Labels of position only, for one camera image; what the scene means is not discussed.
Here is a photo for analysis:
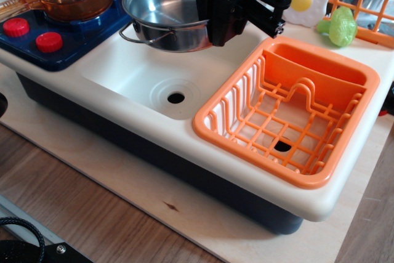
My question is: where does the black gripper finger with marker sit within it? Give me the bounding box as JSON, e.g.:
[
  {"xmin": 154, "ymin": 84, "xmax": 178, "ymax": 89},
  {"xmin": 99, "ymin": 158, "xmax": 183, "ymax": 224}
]
[{"xmin": 244, "ymin": 0, "xmax": 285, "ymax": 38}]

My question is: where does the stainless steel two-handled pan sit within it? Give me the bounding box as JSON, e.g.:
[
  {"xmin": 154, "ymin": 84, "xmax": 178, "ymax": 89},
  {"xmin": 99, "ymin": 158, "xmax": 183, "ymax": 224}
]
[{"xmin": 119, "ymin": 0, "xmax": 212, "ymax": 52}]

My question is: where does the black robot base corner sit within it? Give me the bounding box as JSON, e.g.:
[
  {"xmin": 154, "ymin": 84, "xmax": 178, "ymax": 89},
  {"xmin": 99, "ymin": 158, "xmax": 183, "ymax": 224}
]
[{"xmin": 0, "ymin": 216, "xmax": 93, "ymax": 263}]

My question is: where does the orange plastic drying rack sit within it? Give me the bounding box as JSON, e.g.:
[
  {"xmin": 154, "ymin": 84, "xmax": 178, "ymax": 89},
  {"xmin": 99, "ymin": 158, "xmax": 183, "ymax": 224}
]
[{"xmin": 193, "ymin": 37, "xmax": 380, "ymax": 189}]

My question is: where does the cream toy sink unit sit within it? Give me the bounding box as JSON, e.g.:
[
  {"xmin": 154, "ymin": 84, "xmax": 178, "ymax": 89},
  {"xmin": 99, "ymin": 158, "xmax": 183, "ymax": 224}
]
[{"xmin": 1, "ymin": 24, "xmax": 393, "ymax": 222}]

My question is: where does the green toy broccoli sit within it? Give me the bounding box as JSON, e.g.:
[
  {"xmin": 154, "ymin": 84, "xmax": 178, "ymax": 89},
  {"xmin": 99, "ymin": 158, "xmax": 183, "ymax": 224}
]
[{"xmin": 316, "ymin": 7, "xmax": 358, "ymax": 47}]

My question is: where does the right red stove knob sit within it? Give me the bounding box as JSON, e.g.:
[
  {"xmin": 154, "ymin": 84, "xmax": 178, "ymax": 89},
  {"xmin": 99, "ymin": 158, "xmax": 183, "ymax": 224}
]
[{"xmin": 35, "ymin": 32, "xmax": 63, "ymax": 53}]

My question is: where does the red stove knob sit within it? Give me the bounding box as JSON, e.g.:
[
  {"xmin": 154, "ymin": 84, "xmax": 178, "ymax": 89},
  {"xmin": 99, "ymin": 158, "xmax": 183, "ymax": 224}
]
[
  {"xmin": 35, "ymin": 32, "xmax": 63, "ymax": 53},
  {"xmin": 2, "ymin": 18, "xmax": 30, "ymax": 38}
]

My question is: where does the blue toy stove top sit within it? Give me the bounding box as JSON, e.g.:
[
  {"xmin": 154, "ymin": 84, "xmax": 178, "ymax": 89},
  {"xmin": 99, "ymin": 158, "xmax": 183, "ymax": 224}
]
[{"xmin": 1, "ymin": 0, "xmax": 130, "ymax": 71}]

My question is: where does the left red stove knob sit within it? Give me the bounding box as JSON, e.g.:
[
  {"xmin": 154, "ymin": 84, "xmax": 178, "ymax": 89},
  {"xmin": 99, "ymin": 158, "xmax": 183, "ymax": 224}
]
[{"xmin": 2, "ymin": 18, "xmax": 30, "ymax": 38}]

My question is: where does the light plywood base board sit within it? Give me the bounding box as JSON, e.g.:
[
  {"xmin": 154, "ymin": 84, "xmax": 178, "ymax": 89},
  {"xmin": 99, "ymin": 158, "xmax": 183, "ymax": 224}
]
[{"xmin": 1, "ymin": 67, "xmax": 393, "ymax": 262}]

